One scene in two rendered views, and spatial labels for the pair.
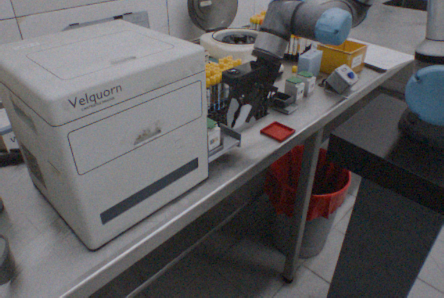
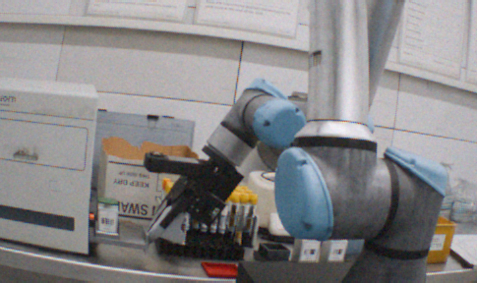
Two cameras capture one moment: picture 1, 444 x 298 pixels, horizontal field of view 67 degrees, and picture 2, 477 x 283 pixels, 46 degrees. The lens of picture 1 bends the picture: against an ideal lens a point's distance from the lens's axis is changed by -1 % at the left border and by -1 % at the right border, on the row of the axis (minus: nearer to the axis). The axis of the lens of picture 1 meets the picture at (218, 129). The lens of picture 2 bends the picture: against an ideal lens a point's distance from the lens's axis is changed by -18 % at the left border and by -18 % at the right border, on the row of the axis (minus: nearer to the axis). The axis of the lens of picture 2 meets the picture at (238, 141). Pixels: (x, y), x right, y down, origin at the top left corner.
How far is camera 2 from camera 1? 0.76 m
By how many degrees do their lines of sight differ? 37
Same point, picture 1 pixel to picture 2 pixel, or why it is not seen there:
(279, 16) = (238, 107)
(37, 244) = not seen: outside the picture
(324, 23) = (260, 113)
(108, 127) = not seen: outside the picture
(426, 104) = (282, 204)
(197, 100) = (80, 149)
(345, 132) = (259, 266)
